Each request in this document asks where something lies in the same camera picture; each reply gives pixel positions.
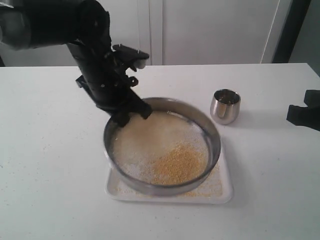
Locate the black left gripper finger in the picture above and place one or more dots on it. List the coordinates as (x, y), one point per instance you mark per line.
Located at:
(121, 117)
(143, 109)

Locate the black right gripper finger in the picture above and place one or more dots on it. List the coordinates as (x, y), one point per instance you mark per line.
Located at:
(312, 98)
(304, 116)

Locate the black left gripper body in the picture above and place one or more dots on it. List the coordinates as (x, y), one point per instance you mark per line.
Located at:
(104, 78)

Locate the round steel mesh sieve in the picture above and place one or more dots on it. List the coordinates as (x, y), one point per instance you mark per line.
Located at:
(182, 110)

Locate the stainless steel cup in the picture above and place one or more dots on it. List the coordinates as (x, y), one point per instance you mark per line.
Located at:
(225, 106)

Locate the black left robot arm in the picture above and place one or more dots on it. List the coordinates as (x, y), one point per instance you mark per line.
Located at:
(84, 27)

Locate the yellow white grain pile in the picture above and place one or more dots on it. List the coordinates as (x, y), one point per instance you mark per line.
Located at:
(163, 149)

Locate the sifted yellow millet grains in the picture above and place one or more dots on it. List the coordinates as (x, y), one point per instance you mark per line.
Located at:
(211, 187)

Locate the white rectangular plastic tray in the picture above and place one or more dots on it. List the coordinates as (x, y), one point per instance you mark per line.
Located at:
(228, 190)

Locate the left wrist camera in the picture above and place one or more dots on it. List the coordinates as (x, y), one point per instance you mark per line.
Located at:
(131, 58)

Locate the dark vertical post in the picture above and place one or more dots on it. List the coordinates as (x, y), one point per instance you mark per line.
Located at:
(289, 34)

